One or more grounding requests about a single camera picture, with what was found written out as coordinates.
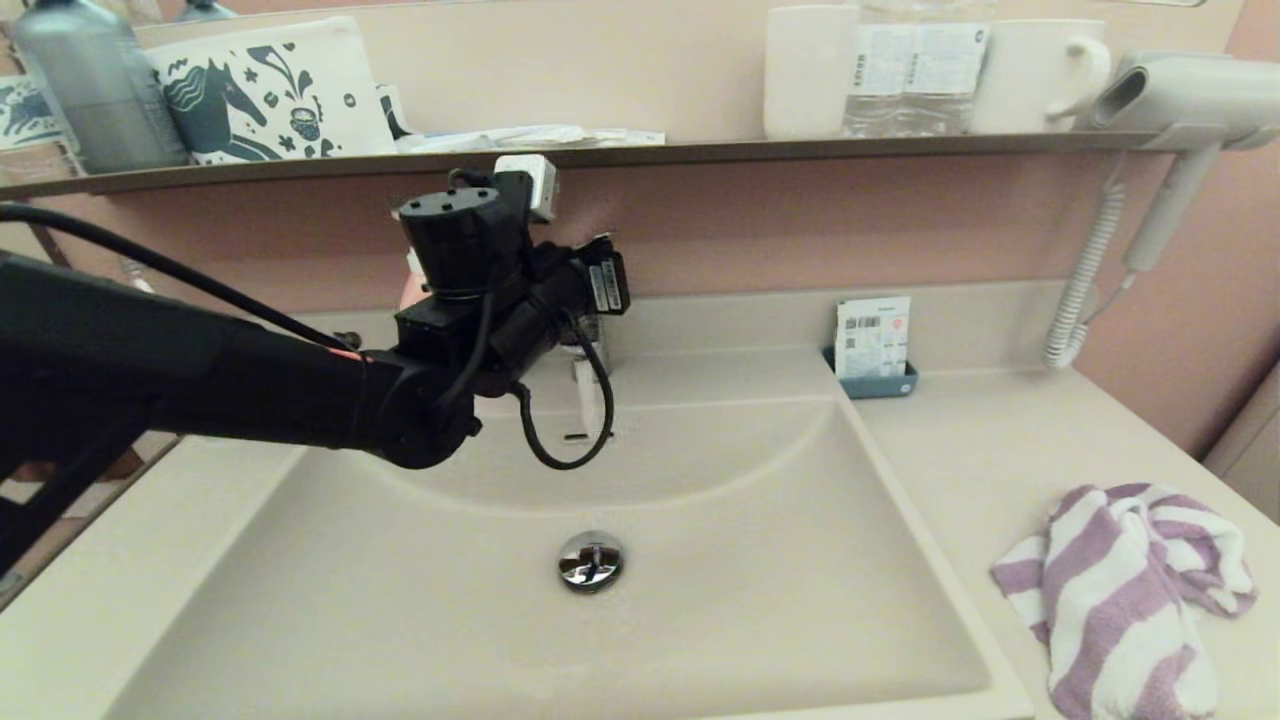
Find blue small tray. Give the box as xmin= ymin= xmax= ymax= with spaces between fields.
xmin=822 ymin=345 xmax=919 ymax=400

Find purple white striped towel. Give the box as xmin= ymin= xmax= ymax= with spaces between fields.
xmin=990 ymin=484 xmax=1259 ymax=720

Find white cup without handle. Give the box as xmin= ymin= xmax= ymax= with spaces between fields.
xmin=764 ymin=6 xmax=861 ymax=141

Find white mug with handle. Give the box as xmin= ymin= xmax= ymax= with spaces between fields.
xmin=968 ymin=20 xmax=1113 ymax=135

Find white pouch with horse print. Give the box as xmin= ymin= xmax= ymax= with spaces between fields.
xmin=145 ymin=16 xmax=399 ymax=166

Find dark brown wall shelf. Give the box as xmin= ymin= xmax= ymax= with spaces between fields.
xmin=0 ymin=132 xmax=1181 ymax=201

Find clear wrapped white packets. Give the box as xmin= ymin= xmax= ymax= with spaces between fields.
xmin=397 ymin=124 xmax=666 ymax=154

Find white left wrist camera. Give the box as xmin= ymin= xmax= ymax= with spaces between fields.
xmin=495 ymin=153 xmax=558 ymax=223

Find white hair dryer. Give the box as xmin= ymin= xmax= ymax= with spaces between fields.
xmin=1088 ymin=52 xmax=1280 ymax=276

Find wall mirror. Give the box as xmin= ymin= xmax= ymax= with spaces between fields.
xmin=140 ymin=0 xmax=1246 ymax=143

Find pink soap pump bottle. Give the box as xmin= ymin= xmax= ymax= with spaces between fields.
xmin=398 ymin=248 xmax=429 ymax=313

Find chrome drain stopper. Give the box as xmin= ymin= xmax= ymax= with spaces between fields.
xmin=557 ymin=530 xmax=626 ymax=595

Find grey metallic bottle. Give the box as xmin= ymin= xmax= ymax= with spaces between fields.
xmin=10 ymin=0 xmax=191 ymax=173

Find beige sink basin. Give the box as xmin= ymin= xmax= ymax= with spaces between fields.
xmin=95 ymin=345 xmax=1036 ymax=720

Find white coiled dryer cord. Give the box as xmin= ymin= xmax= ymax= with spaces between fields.
xmin=1042 ymin=152 xmax=1141 ymax=371

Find chrome faucet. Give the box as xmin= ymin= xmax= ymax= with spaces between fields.
xmin=560 ymin=233 xmax=615 ymax=386

